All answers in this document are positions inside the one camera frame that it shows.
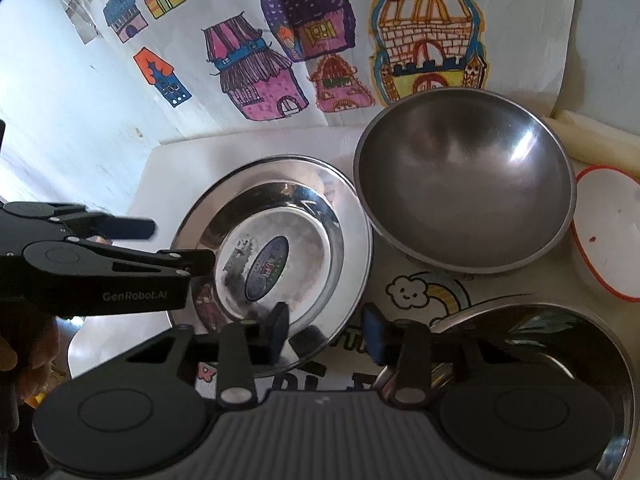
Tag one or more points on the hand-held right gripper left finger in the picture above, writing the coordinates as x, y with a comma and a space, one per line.
277, 330

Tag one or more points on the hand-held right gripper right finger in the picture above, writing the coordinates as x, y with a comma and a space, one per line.
375, 335

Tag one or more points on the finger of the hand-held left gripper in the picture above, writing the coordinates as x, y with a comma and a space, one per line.
132, 227
195, 260

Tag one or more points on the steel plate with oval label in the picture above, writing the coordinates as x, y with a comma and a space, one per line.
300, 200

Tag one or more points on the plain steel plate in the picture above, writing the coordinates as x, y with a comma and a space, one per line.
550, 345

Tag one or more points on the white bowl with red rim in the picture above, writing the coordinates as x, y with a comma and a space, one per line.
615, 225

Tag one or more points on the person's left hand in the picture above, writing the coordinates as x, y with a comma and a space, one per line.
7, 355

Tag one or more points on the white printed tablecloth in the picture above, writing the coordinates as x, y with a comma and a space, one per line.
190, 170

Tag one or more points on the cream rolled paper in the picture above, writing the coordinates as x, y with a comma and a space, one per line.
600, 140

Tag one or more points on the wall poster of drawn houses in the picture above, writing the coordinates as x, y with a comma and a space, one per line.
240, 20

